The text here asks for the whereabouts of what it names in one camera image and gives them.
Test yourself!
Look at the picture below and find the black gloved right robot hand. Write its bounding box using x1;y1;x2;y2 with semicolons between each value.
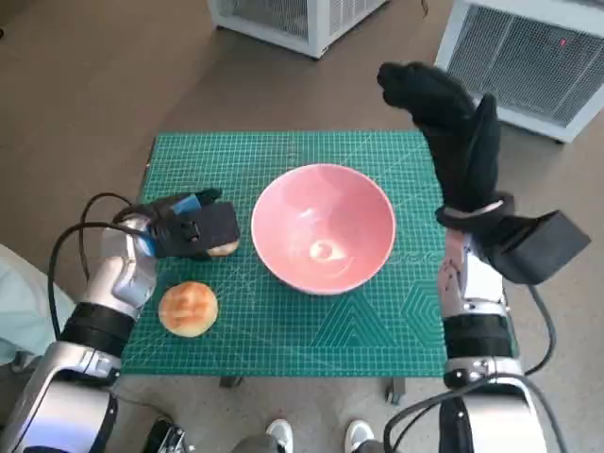
377;60;502;211

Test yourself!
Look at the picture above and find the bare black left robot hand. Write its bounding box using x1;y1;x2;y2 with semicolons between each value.
141;187;223;259

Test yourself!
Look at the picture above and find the long striped toy bread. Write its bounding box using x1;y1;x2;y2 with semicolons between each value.
207;241;239;259

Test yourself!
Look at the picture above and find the round toy bread bun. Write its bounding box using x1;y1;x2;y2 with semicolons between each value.
158;280;220;339

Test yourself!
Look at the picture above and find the pink bowl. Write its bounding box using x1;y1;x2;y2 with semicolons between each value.
250;163;396;296

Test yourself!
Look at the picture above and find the large white mesh cabinet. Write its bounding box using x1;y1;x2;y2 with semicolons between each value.
433;0;604;145

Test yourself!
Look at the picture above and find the green cutting mat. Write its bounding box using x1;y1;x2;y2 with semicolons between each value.
117;131;449;378

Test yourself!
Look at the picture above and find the person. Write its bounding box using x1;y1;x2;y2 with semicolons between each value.
0;243;62;367

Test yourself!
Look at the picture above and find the small white mesh cabinet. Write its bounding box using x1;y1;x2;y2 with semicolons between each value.
207;0;393;60

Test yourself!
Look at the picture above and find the black shiny device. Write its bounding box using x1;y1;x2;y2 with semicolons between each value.
141;417;188;453

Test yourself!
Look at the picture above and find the person's white shoe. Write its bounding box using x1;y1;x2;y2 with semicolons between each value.
265;418;294;453
346;419;374;453

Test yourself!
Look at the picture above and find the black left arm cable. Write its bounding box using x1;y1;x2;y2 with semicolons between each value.
80;192;141;279
46;221;126;341

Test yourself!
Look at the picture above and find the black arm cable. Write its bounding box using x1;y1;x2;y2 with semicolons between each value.
46;221;126;341
382;377;473;453
80;192;141;279

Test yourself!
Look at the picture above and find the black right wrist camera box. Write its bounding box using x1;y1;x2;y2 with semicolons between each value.
485;210;592;287

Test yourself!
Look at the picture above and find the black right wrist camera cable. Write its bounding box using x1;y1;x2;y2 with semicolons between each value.
526;282;557;377

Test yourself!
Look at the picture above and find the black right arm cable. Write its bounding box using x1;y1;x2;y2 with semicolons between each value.
382;377;473;453

